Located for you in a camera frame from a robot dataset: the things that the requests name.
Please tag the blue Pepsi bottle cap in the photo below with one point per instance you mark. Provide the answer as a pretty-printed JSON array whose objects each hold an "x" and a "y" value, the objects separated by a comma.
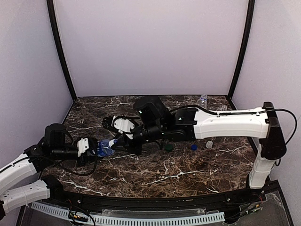
[{"x": 194, "y": 147}]

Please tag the Pocari Sweat bottle white cap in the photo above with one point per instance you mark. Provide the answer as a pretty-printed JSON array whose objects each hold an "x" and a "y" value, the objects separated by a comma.
[{"x": 104, "y": 148}]

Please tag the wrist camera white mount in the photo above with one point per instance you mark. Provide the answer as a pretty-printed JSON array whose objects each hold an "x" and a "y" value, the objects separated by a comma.
[
  {"x": 82, "y": 146},
  {"x": 120, "y": 124}
]

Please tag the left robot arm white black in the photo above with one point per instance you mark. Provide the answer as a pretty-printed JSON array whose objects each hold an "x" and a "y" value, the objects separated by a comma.
[{"x": 56, "y": 146}]

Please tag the black front table rail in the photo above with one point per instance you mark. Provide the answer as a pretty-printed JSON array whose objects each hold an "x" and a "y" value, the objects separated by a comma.
[{"x": 220, "y": 201}]

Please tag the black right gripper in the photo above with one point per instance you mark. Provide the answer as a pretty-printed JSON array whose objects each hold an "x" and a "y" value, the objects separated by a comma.
[{"x": 128, "y": 141}]

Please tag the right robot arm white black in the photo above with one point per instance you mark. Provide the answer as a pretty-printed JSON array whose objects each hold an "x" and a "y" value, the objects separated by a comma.
[{"x": 192, "y": 122}]

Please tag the clear plastic bottle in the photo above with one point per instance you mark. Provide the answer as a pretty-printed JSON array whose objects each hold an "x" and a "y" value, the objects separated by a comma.
[{"x": 222, "y": 108}]

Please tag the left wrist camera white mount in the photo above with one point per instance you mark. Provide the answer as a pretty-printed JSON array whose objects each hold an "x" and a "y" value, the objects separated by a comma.
[{"x": 82, "y": 146}]

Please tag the white slotted cable duct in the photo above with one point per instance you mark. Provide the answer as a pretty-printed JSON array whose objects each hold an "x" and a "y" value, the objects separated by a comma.
[{"x": 131, "y": 218}]

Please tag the black left corner frame post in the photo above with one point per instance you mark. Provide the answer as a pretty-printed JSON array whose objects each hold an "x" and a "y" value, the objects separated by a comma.
[{"x": 59, "y": 48}]

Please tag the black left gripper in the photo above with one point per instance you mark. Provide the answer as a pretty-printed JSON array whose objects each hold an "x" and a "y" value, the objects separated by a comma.
[{"x": 91, "y": 153}]

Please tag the black right corner frame post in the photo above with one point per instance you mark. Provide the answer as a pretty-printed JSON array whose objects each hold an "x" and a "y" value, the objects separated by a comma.
[{"x": 243, "y": 47}]

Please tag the Pepsi bottle blue label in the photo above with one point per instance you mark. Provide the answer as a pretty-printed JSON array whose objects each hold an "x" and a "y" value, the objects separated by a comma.
[{"x": 202, "y": 101}]

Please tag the black corner frame post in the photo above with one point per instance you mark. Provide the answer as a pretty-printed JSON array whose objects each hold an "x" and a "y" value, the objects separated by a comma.
[
  {"x": 243, "y": 47},
  {"x": 59, "y": 48}
]

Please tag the green Starbucks bottle cap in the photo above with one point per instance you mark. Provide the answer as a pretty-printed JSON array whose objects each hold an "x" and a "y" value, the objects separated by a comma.
[{"x": 169, "y": 147}]

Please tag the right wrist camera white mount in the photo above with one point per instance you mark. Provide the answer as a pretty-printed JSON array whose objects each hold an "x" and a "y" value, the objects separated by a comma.
[{"x": 120, "y": 124}]

